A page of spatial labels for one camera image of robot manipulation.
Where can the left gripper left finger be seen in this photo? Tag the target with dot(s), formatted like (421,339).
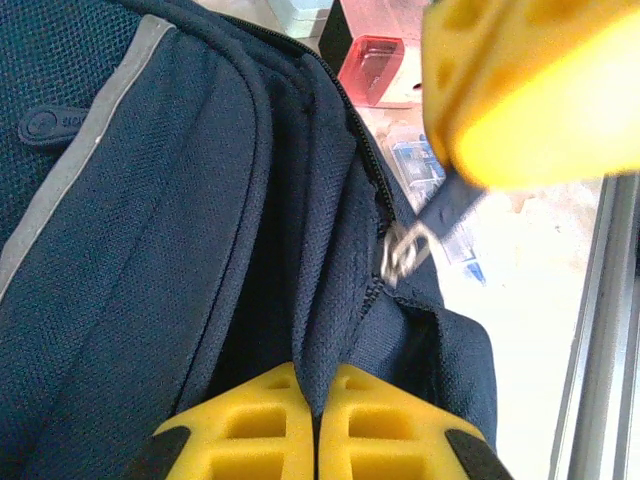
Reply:
(250,440)

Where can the pink plastic box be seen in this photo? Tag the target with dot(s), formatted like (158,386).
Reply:
(370,65)

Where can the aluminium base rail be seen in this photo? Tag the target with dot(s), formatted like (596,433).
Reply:
(600,350)

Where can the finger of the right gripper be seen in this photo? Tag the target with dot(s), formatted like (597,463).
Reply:
(540,100)

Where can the navy blue backpack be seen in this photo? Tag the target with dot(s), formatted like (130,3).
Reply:
(150,225)

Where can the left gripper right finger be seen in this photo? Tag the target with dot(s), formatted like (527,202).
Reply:
(390,440)

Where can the clear pen pouch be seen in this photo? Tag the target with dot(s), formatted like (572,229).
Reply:
(415,165)

